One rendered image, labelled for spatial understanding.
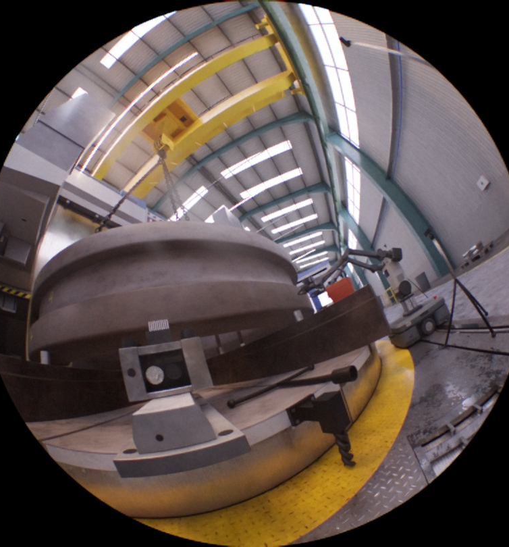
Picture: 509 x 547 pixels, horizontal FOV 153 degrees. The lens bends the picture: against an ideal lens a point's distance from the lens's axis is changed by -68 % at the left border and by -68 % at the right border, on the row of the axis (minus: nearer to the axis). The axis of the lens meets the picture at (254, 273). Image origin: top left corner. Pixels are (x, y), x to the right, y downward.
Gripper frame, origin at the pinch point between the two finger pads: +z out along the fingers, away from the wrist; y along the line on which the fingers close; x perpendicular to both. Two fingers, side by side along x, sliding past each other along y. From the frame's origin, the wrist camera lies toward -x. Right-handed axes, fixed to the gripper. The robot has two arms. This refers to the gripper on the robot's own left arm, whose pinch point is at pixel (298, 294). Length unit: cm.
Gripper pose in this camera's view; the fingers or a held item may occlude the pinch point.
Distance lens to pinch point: 195.5
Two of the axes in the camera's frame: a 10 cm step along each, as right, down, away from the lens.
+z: -7.3, 4.9, 4.7
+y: -6.0, -1.5, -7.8
